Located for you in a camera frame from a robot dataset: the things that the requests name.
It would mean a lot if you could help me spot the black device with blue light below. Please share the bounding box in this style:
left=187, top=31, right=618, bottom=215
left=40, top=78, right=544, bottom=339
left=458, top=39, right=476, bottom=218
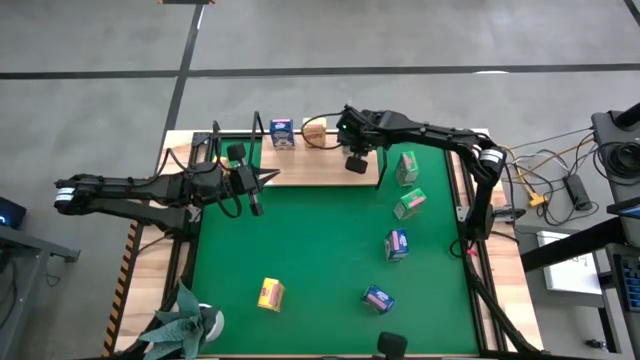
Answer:
left=0, top=196, right=28, bottom=230

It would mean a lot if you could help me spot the black metal table frame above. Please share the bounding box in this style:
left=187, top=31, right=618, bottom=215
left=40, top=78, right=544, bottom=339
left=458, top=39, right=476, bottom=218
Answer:
left=119, top=130, right=546, bottom=359

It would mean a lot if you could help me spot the green artificial plant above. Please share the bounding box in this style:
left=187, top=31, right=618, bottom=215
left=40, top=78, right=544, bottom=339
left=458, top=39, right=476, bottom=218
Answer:
left=138, top=279, right=222, bottom=360

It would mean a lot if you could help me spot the green Apple Jacks cereal box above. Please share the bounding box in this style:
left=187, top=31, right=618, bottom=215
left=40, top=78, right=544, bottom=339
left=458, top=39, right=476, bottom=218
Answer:
left=395, top=150, right=420, bottom=188
left=393, top=187, right=429, bottom=222

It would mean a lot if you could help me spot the white plant pot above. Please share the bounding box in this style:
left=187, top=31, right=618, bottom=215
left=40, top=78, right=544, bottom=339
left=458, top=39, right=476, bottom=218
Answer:
left=197, top=302, right=226, bottom=344

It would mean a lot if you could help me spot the coiled black cable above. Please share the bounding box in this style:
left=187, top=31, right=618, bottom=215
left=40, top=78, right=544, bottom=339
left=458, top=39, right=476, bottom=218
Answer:
left=596, top=141, right=640, bottom=180

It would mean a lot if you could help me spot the black power adapter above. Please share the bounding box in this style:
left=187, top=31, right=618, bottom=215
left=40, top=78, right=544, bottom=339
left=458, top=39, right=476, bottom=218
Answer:
left=563, top=173, right=594, bottom=212

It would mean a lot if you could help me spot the dark laptop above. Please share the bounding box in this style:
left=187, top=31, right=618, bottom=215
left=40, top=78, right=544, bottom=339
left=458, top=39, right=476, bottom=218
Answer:
left=606, top=195, right=640, bottom=221

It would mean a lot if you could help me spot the blue Frosted Flakes cereal box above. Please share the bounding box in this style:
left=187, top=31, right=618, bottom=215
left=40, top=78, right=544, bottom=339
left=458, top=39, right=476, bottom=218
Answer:
left=383, top=228, right=410, bottom=263
left=361, top=283, right=396, bottom=315
left=269, top=118, right=296, bottom=151

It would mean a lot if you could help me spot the black rounded object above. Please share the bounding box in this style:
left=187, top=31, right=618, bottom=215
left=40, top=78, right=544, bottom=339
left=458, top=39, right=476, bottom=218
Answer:
left=376, top=330, right=409, bottom=360

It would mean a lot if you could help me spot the white board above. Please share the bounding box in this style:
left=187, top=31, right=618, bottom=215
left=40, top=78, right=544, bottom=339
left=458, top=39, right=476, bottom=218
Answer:
left=536, top=230, right=604, bottom=296

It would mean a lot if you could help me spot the grey cable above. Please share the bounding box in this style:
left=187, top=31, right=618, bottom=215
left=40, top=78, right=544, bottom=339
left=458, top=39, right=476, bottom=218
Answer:
left=499, top=127, right=596, bottom=151

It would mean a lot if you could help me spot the yellow black hazard tape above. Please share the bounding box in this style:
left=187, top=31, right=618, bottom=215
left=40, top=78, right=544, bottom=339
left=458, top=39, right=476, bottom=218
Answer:
left=102, top=219, right=151, bottom=357

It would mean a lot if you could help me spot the green table mat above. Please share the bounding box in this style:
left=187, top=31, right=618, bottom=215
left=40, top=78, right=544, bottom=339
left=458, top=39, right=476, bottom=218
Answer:
left=192, top=137, right=481, bottom=357

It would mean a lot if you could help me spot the grey side table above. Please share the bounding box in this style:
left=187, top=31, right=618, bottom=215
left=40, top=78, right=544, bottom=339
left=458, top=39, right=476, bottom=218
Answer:
left=0, top=224, right=81, bottom=360

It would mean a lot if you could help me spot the black metal beam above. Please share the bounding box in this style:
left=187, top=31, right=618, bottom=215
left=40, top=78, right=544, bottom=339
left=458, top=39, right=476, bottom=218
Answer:
left=519, top=216, right=640, bottom=274

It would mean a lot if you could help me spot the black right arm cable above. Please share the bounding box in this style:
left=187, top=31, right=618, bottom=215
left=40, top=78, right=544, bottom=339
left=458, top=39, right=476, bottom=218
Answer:
left=300, top=110, right=346, bottom=151

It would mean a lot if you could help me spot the black metal shelf end frame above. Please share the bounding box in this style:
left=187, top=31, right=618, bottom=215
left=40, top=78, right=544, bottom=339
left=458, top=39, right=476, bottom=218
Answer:
left=374, top=147, right=390, bottom=190
left=246, top=110, right=267, bottom=191

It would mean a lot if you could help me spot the orange cable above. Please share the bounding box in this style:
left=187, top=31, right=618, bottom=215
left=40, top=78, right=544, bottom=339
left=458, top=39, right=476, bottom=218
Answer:
left=499, top=138, right=596, bottom=199

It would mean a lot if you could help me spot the wooden shelf board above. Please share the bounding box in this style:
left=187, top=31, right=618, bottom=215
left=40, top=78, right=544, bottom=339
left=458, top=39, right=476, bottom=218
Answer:
left=258, top=133, right=381, bottom=187

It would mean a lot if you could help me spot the black keypad with coloured keys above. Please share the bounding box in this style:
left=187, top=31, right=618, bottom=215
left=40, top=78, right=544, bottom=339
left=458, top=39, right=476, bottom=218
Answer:
left=612, top=242, right=640, bottom=314

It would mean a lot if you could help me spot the dark grey equipment stand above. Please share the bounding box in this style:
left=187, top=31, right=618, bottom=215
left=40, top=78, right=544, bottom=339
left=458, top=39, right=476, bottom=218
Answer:
left=591, top=102, right=640, bottom=201

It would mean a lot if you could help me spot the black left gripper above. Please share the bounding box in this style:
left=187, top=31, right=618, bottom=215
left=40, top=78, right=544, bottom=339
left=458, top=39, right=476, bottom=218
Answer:
left=221, top=141, right=282, bottom=218

